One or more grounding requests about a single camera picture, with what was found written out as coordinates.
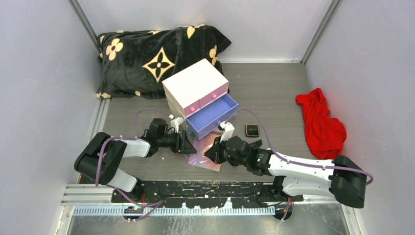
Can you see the white pink drawer organizer box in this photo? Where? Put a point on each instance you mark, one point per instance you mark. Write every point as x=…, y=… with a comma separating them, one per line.
x=194, y=88

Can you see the black floral plush blanket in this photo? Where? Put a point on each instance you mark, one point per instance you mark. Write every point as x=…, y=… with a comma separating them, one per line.
x=135, y=63

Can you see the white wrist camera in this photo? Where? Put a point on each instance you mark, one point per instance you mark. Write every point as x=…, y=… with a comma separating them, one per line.
x=227, y=130
x=175, y=122

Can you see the blue drawer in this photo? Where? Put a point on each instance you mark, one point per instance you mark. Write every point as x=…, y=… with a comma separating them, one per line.
x=208, y=118

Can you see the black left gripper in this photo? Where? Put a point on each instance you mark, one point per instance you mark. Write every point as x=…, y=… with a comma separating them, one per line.
x=182, y=145

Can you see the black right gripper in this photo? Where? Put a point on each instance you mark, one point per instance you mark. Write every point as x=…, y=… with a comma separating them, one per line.
x=214, y=152

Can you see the red cloth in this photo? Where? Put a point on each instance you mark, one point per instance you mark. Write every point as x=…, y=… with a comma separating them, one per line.
x=324, y=135

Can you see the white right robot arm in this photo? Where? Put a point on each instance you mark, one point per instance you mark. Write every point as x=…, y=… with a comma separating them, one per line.
x=340, y=179

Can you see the black square compact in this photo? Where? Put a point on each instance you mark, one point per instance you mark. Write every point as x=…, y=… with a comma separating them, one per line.
x=252, y=130

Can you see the holographic eyeshadow palette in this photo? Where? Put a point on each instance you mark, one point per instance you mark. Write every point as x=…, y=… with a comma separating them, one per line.
x=199, y=159

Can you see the black fan makeup brush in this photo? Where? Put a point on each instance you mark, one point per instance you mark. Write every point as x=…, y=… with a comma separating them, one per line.
x=256, y=144

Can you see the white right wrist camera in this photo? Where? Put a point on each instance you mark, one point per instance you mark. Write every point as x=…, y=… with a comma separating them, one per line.
x=227, y=130

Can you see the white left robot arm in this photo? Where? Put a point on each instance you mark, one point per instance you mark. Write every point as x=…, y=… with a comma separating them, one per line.
x=100, y=159

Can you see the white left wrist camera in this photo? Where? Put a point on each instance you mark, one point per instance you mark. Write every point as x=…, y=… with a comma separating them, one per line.
x=175, y=122

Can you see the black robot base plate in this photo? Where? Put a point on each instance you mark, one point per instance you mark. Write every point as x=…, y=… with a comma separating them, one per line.
x=211, y=194

